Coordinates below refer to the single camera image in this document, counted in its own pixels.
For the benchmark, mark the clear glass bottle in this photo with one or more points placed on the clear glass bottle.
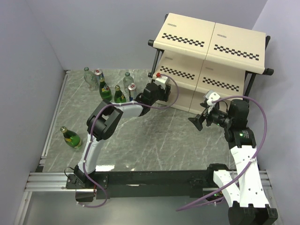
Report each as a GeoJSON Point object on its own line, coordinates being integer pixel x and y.
{"type": "Point", "coordinates": [127, 80]}
{"type": "Point", "coordinates": [90, 79]}

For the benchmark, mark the black base beam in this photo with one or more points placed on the black base beam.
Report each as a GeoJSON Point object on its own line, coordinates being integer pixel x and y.
{"type": "Point", "coordinates": [119, 184]}

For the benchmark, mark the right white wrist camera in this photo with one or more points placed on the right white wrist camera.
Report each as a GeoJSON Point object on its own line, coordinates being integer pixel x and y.
{"type": "Point", "coordinates": [209, 100]}

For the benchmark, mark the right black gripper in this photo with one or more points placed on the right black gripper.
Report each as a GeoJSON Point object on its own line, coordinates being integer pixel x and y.
{"type": "Point", "coordinates": [198, 120]}

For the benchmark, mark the aluminium frame rail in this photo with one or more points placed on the aluminium frame rail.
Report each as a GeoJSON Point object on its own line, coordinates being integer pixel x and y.
{"type": "Point", "coordinates": [40, 181]}

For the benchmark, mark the silver can red tab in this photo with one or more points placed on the silver can red tab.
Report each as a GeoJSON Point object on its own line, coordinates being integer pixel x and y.
{"type": "Point", "coordinates": [98, 74]}

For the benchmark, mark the green Perrier bottle tall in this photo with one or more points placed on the green Perrier bottle tall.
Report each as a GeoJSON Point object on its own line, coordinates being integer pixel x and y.
{"type": "Point", "coordinates": [104, 90]}

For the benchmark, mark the green bottle near left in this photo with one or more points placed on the green bottle near left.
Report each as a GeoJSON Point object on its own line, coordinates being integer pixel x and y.
{"type": "Point", "coordinates": [71, 138]}

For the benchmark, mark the clear glass bottle far left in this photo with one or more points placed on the clear glass bottle far left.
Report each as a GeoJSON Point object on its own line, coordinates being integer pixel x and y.
{"type": "Point", "coordinates": [90, 79]}

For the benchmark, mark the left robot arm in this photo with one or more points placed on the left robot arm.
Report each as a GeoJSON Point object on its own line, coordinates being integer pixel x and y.
{"type": "Point", "coordinates": [103, 122]}

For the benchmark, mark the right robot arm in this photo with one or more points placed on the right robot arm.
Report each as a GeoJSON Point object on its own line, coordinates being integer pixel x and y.
{"type": "Point", "coordinates": [248, 204]}

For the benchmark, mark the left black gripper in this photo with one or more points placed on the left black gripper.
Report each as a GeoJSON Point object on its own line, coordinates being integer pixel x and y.
{"type": "Point", "coordinates": [164, 96]}

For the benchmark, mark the beige checkered shelf rack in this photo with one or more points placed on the beige checkered shelf rack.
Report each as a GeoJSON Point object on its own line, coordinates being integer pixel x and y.
{"type": "Point", "coordinates": [197, 56]}

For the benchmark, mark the green Perrier bottle front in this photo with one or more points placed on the green Perrier bottle front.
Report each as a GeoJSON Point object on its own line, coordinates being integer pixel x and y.
{"type": "Point", "coordinates": [119, 97]}

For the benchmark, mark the clear glass bottle middle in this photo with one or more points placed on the clear glass bottle middle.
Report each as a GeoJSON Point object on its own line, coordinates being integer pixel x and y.
{"type": "Point", "coordinates": [127, 80]}

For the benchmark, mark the Red Bull can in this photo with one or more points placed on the Red Bull can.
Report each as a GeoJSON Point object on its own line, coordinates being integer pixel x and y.
{"type": "Point", "coordinates": [132, 91]}

